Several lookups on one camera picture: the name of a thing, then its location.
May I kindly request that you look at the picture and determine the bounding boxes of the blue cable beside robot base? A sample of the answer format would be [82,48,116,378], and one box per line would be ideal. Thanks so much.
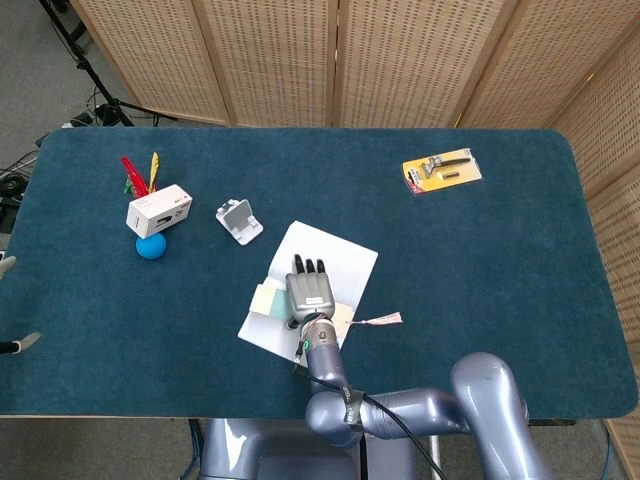
[186,418,207,480]

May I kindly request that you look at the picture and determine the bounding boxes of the grey-blue robot torso base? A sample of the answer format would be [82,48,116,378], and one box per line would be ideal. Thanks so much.
[197,418,419,480]

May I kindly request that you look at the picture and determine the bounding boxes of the white folding phone stand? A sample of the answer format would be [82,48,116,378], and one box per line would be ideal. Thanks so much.
[215,198,265,246]

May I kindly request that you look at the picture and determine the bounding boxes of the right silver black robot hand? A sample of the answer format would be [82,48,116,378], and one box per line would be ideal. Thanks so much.
[284,253,337,331]

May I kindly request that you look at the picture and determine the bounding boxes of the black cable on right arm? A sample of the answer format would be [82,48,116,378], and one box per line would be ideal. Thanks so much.
[292,367,447,480]

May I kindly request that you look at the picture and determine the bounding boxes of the dark blue table mat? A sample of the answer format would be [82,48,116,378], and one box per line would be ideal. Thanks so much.
[0,127,640,420]

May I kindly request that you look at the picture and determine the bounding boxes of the red yellow feather shuttlecock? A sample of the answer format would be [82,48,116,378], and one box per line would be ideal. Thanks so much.
[119,151,161,197]

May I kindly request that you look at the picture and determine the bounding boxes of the black tripod stand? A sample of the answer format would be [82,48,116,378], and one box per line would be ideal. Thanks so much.
[37,0,179,129]

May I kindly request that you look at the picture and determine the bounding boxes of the light blue tasselled bookmark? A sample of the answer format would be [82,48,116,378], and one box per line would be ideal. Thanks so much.
[249,282,403,334]

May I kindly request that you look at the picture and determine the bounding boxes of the yellow packaged hand tool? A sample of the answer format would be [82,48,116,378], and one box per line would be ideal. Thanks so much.
[401,146,484,198]

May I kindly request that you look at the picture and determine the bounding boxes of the blue ball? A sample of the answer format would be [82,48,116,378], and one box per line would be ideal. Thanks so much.
[135,232,168,261]

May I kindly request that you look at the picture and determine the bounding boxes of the black floor cables and devices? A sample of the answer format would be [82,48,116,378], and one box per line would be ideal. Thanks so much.
[0,149,40,234]

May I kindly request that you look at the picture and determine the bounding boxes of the white cardboard box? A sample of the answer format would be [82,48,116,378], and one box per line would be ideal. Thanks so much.
[125,183,194,240]

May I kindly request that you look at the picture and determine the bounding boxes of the open white lined notebook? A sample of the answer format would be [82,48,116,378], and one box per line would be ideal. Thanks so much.
[237,220,380,362]

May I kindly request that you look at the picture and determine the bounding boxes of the wooden perforated folding screen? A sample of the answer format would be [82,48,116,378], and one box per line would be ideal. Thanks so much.
[69,0,640,480]

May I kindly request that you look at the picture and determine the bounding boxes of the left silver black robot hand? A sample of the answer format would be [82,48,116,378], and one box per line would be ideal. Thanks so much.
[0,255,42,356]

